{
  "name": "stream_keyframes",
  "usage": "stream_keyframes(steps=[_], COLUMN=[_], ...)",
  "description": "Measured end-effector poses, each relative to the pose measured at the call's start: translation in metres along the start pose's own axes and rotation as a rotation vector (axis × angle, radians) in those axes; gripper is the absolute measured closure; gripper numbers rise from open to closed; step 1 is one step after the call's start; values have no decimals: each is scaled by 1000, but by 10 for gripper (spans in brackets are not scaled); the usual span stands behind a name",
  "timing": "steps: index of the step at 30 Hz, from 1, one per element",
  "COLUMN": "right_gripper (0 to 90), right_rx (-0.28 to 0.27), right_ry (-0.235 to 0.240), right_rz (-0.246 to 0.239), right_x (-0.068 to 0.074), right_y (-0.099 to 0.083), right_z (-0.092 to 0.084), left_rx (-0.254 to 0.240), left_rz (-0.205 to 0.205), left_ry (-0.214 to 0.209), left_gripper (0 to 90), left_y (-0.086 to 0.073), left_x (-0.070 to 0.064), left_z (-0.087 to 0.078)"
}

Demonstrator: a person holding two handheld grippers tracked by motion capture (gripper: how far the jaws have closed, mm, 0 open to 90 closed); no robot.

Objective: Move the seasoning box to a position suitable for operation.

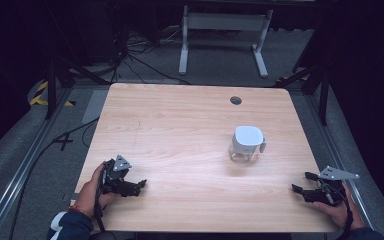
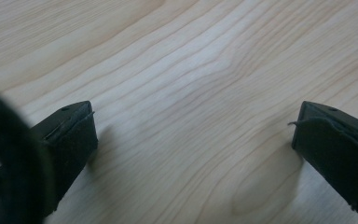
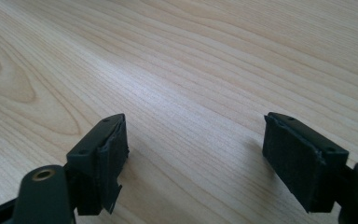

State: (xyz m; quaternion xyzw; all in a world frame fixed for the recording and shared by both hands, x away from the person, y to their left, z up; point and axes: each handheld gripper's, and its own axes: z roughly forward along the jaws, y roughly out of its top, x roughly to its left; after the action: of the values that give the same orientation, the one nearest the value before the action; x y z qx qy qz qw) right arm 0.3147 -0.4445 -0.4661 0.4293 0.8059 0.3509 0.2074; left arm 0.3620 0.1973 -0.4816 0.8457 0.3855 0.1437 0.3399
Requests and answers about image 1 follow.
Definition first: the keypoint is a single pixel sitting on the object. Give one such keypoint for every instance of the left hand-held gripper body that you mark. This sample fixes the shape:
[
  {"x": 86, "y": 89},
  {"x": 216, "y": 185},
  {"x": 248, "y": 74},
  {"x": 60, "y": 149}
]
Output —
[{"x": 115, "y": 176}]

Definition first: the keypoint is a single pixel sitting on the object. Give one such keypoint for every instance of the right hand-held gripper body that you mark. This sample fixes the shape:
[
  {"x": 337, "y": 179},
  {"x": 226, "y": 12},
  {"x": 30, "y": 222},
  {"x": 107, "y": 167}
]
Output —
[{"x": 330, "y": 195}]

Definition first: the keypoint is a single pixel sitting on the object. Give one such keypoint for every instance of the person's right hand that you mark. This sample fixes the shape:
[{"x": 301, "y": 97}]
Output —
[{"x": 339, "y": 213}]

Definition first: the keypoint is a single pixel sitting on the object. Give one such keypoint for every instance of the person's left hand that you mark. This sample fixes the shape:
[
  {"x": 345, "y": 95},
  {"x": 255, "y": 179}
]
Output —
[{"x": 88, "y": 196}]

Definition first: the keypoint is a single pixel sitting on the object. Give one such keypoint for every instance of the black metal stand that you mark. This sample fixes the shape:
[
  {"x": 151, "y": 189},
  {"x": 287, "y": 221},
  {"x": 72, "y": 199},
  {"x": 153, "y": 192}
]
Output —
[
  {"x": 316, "y": 83},
  {"x": 51, "y": 86}
]

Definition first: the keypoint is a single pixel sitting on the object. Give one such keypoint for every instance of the yellow black hazard tape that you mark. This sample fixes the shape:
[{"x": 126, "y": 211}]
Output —
[{"x": 43, "y": 97}]

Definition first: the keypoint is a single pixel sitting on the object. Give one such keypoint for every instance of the aluminium floor rail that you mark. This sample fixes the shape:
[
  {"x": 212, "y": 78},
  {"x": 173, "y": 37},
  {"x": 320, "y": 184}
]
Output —
[
  {"x": 21, "y": 170},
  {"x": 336, "y": 150}
]

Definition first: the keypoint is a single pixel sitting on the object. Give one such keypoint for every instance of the white metal table frame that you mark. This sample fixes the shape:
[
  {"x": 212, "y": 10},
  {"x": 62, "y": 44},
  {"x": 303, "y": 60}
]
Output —
[{"x": 225, "y": 23}]

